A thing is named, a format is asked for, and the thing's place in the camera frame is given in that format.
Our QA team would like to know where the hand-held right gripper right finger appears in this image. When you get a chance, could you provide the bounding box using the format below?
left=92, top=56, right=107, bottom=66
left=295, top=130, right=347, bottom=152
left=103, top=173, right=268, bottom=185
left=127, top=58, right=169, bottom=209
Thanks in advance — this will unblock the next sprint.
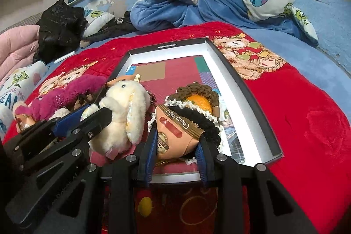
left=195, top=138, right=312, bottom=234

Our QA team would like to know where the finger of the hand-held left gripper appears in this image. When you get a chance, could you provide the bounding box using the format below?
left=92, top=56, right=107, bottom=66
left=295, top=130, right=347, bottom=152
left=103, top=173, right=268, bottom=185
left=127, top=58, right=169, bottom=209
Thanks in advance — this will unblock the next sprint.
left=3, top=105, right=92, bottom=162
left=5, top=108, right=113, bottom=225

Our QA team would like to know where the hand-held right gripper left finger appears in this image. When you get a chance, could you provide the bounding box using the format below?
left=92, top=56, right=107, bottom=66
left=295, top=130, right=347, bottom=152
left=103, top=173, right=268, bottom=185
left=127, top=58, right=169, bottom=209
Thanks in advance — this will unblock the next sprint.
left=110, top=131, right=158, bottom=234

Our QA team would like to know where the white plush rabbit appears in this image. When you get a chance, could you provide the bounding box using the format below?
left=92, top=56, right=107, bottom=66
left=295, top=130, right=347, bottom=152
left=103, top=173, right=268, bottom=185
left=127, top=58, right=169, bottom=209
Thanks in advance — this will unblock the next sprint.
left=88, top=80, right=151, bottom=160

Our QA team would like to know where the orange cone snack packet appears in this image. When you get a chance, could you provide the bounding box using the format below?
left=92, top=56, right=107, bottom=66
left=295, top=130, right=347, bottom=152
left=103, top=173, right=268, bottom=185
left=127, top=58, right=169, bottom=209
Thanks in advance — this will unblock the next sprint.
left=15, top=113, right=36, bottom=133
left=155, top=104, right=205, bottom=162

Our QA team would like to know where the black scrunchie with white lace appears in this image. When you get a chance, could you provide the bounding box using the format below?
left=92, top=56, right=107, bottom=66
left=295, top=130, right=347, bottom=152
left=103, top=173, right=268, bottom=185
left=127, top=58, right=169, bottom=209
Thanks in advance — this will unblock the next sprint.
left=148, top=98, right=222, bottom=166

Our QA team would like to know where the brown crocheted scrunchie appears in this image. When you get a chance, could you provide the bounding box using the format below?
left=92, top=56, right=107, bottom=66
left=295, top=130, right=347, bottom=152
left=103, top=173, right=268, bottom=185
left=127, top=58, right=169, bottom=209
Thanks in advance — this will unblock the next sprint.
left=175, top=83, right=221, bottom=116

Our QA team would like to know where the black box with white interior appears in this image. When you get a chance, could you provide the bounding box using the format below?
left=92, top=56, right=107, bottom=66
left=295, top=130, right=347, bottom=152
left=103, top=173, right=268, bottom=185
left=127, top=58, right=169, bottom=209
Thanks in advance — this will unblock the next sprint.
left=106, top=37, right=283, bottom=184

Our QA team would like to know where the cream fuzzy scrunchie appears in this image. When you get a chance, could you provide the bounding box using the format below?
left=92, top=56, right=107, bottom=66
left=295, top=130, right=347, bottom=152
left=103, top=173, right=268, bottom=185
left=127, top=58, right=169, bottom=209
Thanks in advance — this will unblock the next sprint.
left=51, top=108, right=70, bottom=118

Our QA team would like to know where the small brown plush charm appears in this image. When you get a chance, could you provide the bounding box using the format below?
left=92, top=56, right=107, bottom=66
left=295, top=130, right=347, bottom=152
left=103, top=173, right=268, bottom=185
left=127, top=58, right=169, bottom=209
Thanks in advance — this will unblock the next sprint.
left=73, top=94, right=95, bottom=111

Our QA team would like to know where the magenta plush toy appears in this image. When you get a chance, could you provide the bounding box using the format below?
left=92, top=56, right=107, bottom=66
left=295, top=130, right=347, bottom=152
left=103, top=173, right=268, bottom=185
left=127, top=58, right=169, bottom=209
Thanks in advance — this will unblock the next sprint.
left=15, top=75, right=106, bottom=125

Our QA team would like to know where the long white cartoon pillow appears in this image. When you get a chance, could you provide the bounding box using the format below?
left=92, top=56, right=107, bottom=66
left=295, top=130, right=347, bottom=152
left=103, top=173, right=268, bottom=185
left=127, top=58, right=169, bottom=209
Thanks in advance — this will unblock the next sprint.
left=0, top=60, right=47, bottom=141

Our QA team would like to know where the white pen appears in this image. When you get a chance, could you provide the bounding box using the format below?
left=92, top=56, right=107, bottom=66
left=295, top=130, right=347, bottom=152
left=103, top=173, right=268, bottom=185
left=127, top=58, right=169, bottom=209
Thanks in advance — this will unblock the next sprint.
left=54, top=52, right=75, bottom=64

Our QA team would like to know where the tangerine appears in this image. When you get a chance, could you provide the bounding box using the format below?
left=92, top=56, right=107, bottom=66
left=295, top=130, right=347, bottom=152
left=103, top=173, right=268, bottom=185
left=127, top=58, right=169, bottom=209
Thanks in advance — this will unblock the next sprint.
left=185, top=95, right=213, bottom=114

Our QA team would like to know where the pink quilt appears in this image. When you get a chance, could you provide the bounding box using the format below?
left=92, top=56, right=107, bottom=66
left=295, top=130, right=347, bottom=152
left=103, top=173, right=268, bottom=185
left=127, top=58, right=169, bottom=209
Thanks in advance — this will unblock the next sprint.
left=0, top=24, right=40, bottom=81

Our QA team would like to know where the black puffer jacket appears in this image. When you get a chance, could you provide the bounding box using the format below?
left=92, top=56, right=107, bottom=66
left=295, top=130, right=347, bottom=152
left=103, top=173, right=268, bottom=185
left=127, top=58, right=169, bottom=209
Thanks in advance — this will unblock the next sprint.
left=33, top=0, right=88, bottom=63

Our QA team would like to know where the dark clothing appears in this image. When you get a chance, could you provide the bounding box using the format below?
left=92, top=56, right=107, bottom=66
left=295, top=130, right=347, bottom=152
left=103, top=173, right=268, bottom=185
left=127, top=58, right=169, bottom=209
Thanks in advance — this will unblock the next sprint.
left=82, top=11, right=143, bottom=48

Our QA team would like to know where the red printed blanket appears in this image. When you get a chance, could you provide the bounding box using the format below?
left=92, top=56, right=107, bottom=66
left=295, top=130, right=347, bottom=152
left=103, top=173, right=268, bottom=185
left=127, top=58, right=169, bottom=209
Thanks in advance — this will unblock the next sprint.
left=3, top=21, right=351, bottom=234

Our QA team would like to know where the small cartoon print pillow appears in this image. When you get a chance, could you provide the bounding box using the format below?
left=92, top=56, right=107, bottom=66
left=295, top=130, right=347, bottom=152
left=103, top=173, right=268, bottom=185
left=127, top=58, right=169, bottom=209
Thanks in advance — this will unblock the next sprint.
left=82, top=2, right=116, bottom=37

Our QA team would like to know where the blue bed sheet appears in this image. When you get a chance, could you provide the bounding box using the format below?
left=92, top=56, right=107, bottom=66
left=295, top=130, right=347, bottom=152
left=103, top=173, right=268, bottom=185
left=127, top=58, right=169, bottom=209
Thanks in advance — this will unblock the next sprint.
left=44, top=0, right=351, bottom=81

